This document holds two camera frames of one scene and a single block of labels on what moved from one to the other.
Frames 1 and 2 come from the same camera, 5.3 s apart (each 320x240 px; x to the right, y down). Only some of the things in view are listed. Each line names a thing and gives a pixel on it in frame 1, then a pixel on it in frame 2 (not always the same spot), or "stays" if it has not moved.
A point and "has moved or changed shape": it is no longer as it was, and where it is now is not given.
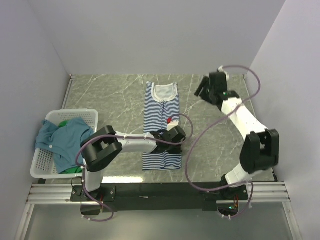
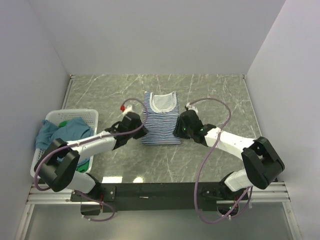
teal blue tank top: (64, 141) stays
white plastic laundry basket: (44, 164) stays
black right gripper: (203, 84) → (178, 131)
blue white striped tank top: (161, 103) has moved or changed shape
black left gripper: (179, 149) → (143, 131)
